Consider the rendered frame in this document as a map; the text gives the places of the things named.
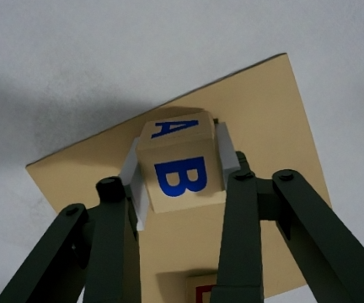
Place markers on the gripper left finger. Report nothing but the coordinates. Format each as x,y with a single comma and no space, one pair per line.
51,273

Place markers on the tan flat mat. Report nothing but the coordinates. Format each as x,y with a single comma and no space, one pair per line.
266,120

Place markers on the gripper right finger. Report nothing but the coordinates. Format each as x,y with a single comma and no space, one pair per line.
328,255

